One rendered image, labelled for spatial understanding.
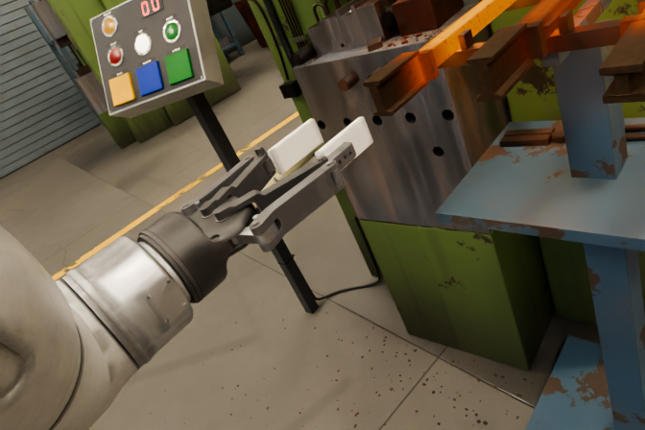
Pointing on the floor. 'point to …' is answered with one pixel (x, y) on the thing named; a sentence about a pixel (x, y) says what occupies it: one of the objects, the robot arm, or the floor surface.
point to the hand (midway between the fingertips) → (322, 143)
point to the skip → (250, 21)
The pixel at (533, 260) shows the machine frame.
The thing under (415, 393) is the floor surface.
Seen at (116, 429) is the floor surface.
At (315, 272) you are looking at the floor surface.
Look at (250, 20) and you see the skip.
